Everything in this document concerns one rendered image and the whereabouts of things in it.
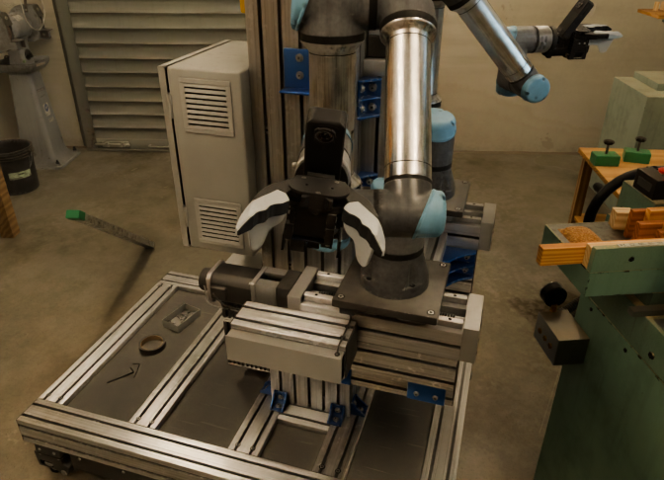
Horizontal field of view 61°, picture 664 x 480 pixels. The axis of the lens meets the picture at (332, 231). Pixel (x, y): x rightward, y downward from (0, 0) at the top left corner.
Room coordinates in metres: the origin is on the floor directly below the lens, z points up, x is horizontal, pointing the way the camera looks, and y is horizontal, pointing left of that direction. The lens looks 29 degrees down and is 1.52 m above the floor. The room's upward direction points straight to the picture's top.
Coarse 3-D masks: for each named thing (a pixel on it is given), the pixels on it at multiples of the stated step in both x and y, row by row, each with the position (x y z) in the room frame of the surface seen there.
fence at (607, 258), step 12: (600, 252) 0.96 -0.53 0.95; (612, 252) 0.96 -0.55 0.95; (624, 252) 0.96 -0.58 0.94; (636, 252) 0.97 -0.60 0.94; (648, 252) 0.97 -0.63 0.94; (660, 252) 0.97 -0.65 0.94; (588, 264) 0.97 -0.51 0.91; (600, 264) 0.96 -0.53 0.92; (612, 264) 0.96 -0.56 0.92; (624, 264) 0.96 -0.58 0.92; (636, 264) 0.97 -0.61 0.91; (648, 264) 0.97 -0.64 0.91; (660, 264) 0.97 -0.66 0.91
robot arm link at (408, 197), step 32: (384, 0) 1.00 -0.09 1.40; (416, 0) 0.99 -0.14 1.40; (384, 32) 0.99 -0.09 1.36; (416, 32) 0.96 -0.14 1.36; (416, 64) 0.92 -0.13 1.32; (416, 96) 0.89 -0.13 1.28; (384, 128) 0.88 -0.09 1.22; (416, 128) 0.85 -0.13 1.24; (384, 160) 0.84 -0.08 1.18; (416, 160) 0.81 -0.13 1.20; (384, 192) 0.79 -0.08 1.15; (416, 192) 0.78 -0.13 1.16; (384, 224) 0.76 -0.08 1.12; (416, 224) 0.75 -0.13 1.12
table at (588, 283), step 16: (560, 224) 1.16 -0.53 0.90; (576, 224) 1.16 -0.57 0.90; (592, 224) 1.16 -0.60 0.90; (608, 224) 1.16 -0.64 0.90; (544, 240) 1.15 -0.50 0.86; (560, 240) 1.09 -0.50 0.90; (608, 240) 1.09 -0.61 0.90; (576, 272) 1.00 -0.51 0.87; (608, 272) 0.96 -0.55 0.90; (624, 272) 0.96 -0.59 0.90; (640, 272) 0.97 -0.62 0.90; (656, 272) 0.97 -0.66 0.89; (592, 288) 0.96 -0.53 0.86; (608, 288) 0.96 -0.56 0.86; (624, 288) 0.97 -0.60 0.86; (640, 288) 0.97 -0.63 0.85; (656, 288) 0.97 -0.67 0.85
